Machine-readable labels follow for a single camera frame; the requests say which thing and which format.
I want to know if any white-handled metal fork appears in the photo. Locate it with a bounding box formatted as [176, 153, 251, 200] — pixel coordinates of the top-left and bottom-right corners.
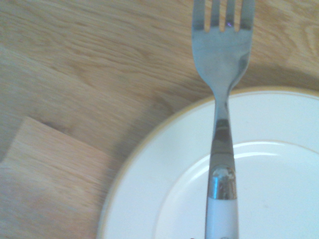
[191, 0, 256, 239]

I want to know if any white plate with gold rim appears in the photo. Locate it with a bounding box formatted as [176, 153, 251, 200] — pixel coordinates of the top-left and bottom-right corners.
[96, 86, 319, 239]

